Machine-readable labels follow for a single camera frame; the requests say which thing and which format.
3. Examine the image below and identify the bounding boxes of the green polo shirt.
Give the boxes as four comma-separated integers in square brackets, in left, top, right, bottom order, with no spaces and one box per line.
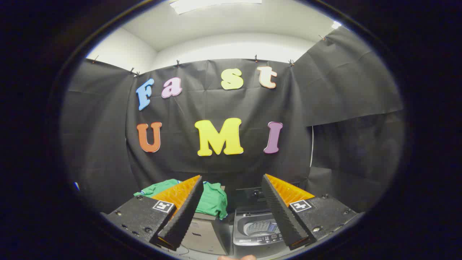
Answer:
[134,179,228,220]

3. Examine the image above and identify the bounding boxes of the thin white cable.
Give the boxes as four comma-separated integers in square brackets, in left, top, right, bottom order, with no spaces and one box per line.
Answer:
[309,125,315,168]

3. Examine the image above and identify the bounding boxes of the dark washing machine lid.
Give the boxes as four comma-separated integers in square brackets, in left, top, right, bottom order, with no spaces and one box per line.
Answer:
[236,187,269,212]

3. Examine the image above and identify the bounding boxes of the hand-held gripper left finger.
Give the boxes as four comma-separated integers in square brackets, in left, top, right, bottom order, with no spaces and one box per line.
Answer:
[103,175,204,251]

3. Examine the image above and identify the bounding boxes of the grey cabinet box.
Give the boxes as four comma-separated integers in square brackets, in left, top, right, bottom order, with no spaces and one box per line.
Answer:
[180,212,230,255]

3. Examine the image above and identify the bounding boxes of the grey washing machine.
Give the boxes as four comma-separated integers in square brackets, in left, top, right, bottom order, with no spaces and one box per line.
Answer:
[231,187,300,259]

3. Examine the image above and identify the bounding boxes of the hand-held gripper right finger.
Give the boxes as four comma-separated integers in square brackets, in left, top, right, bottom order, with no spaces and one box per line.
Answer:
[261,174,361,251]

